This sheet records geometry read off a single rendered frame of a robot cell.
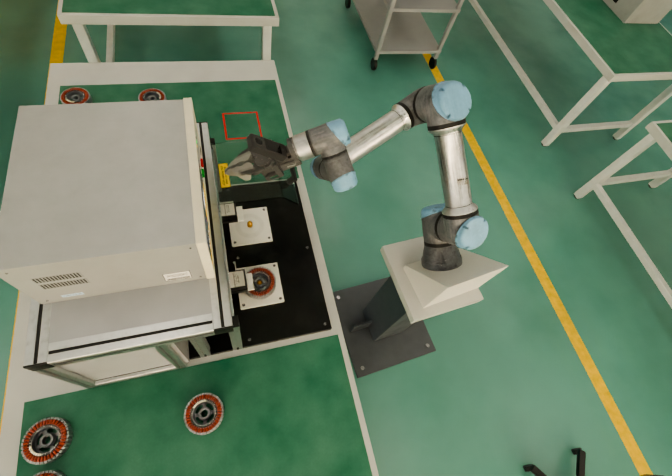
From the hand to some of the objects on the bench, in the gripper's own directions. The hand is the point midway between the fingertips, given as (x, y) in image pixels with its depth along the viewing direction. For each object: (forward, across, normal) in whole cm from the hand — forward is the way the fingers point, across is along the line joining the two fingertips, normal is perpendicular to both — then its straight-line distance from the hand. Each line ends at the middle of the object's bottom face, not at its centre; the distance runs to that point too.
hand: (227, 169), depth 108 cm
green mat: (+34, +56, -33) cm, 73 cm away
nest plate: (+12, +4, -40) cm, 42 cm away
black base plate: (+15, -8, -42) cm, 45 cm away
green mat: (+34, -73, -32) cm, 87 cm away
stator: (+33, -57, -33) cm, 74 cm away
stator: (+12, -21, -39) cm, 46 cm away
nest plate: (+12, -21, -40) cm, 47 cm away
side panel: (+50, -41, -25) cm, 69 cm away
